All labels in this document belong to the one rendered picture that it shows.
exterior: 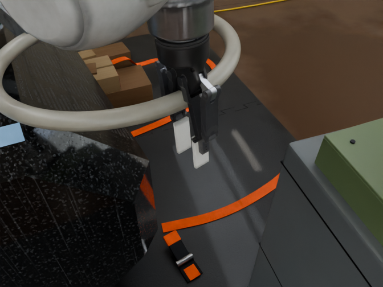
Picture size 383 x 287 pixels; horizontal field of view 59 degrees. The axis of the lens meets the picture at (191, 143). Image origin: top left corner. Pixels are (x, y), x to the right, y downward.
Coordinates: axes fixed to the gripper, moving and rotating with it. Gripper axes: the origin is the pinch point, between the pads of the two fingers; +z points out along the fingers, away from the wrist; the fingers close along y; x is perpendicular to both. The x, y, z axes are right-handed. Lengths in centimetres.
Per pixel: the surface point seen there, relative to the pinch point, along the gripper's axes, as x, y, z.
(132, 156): 1.5, 25.1, 19.9
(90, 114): 14.1, 4.2, -11.1
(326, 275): -11.4, -25.0, 24.4
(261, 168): -68, 39, 83
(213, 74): -5.8, 0.5, -11.2
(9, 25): 13, 48, -12
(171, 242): -8, 31, 77
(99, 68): -34, 134, 51
